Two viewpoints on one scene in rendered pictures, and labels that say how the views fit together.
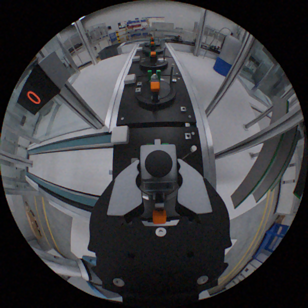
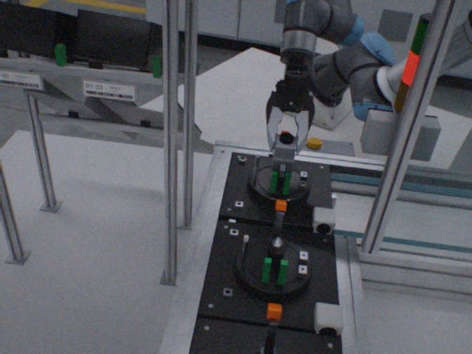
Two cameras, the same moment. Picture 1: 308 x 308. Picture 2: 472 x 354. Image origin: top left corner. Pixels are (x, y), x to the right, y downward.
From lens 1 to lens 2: 1.01 m
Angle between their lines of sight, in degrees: 66
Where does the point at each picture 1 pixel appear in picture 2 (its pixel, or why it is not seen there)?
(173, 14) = not seen: outside the picture
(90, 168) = not seen: hidden behind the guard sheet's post
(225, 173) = (156, 201)
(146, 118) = (289, 233)
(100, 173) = (357, 214)
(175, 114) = (246, 232)
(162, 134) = (269, 214)
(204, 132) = (205, 215)
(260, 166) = not seen: hidden behind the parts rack
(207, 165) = (216, 185)
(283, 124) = (191, 102)
